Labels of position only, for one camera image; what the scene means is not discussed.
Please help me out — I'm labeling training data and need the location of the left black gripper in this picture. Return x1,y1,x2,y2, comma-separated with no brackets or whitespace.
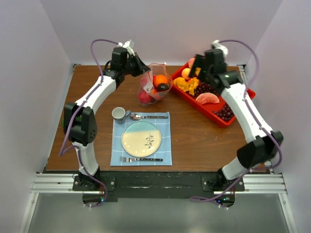
122,52,150,77

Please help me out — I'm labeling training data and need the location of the orange fruit back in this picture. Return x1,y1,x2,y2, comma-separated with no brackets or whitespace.
154,75,168,86

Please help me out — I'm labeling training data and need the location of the clear zip top bag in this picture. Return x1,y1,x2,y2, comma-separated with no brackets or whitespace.
138,63,173,107

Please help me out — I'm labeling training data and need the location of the red apple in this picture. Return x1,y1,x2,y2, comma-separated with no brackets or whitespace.
138,90,152,104
150,89,162,100

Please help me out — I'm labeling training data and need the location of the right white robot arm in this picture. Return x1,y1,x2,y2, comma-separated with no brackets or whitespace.
190,45,283,191

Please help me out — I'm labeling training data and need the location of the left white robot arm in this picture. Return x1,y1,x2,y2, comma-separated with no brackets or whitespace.
63,43,150,190

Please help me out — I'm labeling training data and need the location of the yellow bell pepper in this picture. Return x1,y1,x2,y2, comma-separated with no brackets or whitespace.
195,68,201,77

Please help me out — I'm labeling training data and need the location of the upper purple grape bunch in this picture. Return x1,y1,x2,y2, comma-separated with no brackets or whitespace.
194,83,218,97

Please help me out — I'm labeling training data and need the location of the purple grape bunch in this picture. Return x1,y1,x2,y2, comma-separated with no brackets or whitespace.
213,103,235,122
194,83,218,97

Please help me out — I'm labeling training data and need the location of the watermelon slice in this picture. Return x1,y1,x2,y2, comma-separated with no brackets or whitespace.
195,93,220,105

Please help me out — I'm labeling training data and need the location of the red plastic fruit tray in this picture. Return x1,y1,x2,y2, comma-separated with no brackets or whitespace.
170,63,256,129

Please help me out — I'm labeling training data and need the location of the metal spoon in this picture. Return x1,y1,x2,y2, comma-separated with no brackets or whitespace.
130,113,169,120

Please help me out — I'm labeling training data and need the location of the small grey cup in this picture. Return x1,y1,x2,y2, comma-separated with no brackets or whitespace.
111,107,131,124

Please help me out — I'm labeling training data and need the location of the lower purple grape bunch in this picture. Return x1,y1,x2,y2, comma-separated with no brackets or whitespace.
213,103,235,122

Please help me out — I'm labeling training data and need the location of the cream and teal plate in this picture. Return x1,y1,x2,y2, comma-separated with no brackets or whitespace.
121,121,162,158

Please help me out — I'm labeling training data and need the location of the blue checked placemat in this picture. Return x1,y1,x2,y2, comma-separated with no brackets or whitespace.
110,112,172,166

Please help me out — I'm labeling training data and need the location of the metal fork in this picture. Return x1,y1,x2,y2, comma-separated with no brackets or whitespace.
120,156,163,163

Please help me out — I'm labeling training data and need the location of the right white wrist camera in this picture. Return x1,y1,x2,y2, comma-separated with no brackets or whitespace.
211,40,228,58

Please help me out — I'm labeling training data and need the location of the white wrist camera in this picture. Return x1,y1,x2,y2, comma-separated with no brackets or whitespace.
117,40,135,55
211,40,228,58

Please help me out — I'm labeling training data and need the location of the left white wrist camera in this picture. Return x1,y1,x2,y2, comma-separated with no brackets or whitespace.
117,40,135,55

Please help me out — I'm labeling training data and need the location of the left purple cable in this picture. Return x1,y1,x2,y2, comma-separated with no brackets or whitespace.
58,39,120,207

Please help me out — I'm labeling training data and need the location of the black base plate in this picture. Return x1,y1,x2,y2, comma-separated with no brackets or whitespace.
72,171,245,203

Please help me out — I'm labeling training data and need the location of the aluminium frame rail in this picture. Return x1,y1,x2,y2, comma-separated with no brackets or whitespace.
18,64,298,233

